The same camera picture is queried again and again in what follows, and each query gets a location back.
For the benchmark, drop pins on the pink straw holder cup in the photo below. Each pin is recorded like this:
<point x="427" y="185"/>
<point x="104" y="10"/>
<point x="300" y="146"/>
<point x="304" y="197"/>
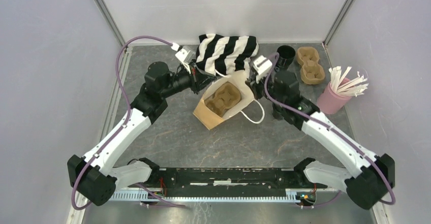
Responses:
<point x="329" y="102"/>

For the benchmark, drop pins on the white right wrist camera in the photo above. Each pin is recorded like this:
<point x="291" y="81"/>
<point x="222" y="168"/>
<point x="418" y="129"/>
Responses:
<point x="261" y="67"/>

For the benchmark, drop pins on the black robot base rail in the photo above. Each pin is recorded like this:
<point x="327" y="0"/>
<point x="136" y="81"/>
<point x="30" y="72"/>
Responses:
<point x="224" y="183"/>

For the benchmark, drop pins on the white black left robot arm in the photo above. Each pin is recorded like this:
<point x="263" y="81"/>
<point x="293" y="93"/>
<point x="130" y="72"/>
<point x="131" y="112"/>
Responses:
<point x="94" y="175"/>

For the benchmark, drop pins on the brown cardboard cup carrier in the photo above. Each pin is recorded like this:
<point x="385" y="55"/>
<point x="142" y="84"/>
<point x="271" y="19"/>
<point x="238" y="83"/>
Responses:
<point x="223" y="99"/>
<point x="311" y="72"/>

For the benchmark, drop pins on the white wrapped straws bundle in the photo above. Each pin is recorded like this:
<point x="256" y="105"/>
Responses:
<point x="344" y="87"/>

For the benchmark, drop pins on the brown paper bag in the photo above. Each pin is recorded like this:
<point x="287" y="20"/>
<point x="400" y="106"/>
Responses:
<point x="210" y="119"/>

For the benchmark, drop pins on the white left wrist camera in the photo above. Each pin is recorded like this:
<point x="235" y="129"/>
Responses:
<point x="184" y="55"/>

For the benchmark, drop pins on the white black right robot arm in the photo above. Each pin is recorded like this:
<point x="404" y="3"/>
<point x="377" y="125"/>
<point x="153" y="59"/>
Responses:
<point x="365" y="177"/>

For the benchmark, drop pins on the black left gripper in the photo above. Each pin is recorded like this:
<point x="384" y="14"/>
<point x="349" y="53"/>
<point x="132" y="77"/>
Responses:
<point x="199" y="79"/>

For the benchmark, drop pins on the black white striped towel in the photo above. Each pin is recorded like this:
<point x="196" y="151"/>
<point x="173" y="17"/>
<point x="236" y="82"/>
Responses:
<point x="225" y="54"/>

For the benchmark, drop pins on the stack of black cups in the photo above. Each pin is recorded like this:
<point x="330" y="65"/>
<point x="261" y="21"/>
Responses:
<point x="286" y="57"/>

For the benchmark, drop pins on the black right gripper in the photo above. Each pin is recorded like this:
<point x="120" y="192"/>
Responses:
<point x="254" y="86"/>

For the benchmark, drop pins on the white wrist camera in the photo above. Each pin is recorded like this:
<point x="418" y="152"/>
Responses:
<point x="261" y="67"/>
<point x="184" y="55"/>

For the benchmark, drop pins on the black paper coffee cup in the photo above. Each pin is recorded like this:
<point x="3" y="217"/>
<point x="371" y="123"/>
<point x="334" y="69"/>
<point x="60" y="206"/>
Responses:
<point x="277" y="112"/>

